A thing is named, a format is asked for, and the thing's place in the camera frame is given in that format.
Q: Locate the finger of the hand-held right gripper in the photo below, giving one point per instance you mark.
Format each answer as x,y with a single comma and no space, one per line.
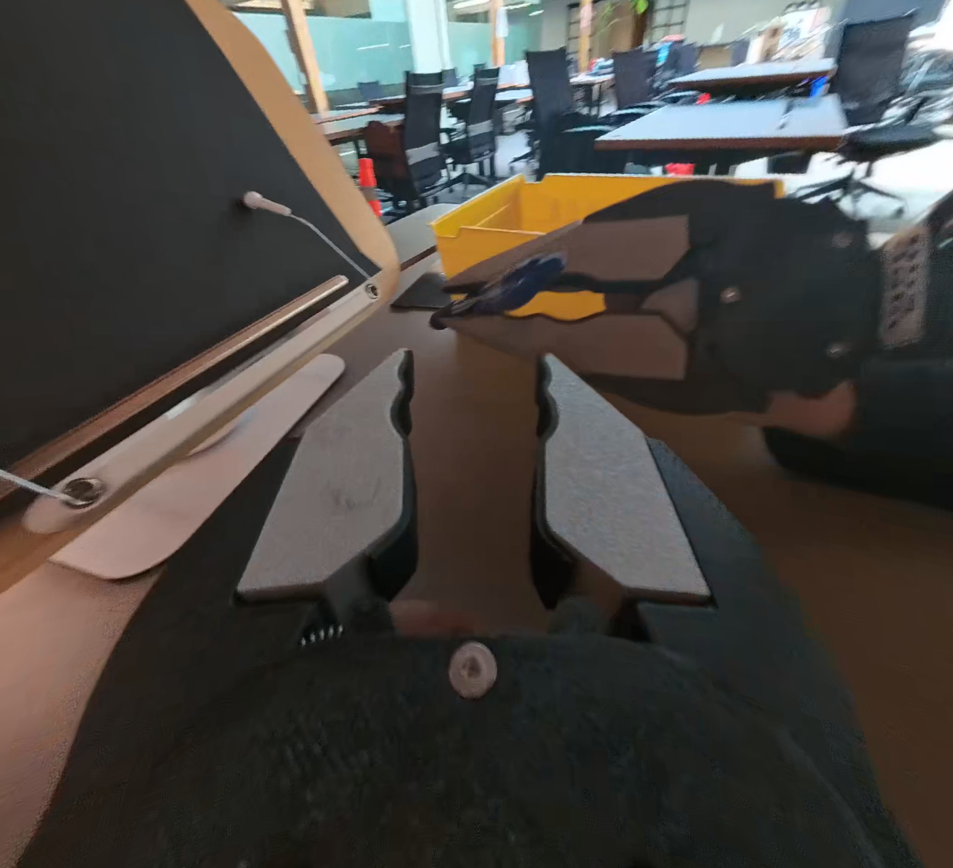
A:
633,250
625,346

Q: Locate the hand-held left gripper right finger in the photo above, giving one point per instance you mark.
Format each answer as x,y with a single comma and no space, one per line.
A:
610,503

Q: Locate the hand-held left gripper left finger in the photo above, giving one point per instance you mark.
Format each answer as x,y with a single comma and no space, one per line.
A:
335,495

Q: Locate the blue pen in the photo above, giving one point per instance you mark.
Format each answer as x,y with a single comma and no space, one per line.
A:
521,283

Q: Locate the person's right hand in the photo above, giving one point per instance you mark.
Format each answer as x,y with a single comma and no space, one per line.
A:
819,410

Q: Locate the yellow plastic bin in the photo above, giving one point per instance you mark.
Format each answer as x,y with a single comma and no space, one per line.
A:
491,227

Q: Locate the black office chair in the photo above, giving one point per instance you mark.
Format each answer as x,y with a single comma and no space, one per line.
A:
424,138
634,78
875,71
476,123
555,108

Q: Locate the black flat pad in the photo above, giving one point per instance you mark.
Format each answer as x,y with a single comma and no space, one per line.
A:
417,293

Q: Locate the green hanging plant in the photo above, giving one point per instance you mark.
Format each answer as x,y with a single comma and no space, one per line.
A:
622,15

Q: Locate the orange traffic cone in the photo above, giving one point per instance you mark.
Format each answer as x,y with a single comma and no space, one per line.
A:
369,183

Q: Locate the brown table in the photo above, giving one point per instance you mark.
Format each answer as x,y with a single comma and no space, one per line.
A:
357,123

